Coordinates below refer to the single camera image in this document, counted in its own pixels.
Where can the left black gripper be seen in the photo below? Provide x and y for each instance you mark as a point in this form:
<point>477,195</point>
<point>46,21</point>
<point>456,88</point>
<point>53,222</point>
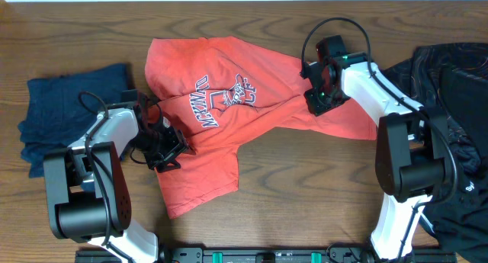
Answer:
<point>178,145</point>

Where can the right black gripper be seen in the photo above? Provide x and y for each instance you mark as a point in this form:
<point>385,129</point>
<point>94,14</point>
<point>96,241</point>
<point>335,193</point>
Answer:
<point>315,105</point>

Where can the orange printed t-shirt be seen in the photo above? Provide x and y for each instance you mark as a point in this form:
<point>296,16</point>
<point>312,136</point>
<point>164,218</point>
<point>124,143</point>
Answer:
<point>224,92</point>

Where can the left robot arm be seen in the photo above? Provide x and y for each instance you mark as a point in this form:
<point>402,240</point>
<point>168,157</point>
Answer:
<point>87,196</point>

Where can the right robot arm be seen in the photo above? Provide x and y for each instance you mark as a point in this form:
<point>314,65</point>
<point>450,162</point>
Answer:
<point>412,159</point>

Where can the folded navy blue garment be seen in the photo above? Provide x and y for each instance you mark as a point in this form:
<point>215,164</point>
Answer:
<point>55,117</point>

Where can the black patterned garment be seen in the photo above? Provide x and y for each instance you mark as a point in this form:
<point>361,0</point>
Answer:
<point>454,77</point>

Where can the black garment with white stripe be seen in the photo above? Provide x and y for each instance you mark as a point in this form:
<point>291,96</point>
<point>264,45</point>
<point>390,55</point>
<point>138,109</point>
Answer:
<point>460,225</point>

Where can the black mounting rail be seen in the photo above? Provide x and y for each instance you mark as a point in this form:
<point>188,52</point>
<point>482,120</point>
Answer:
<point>333,254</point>

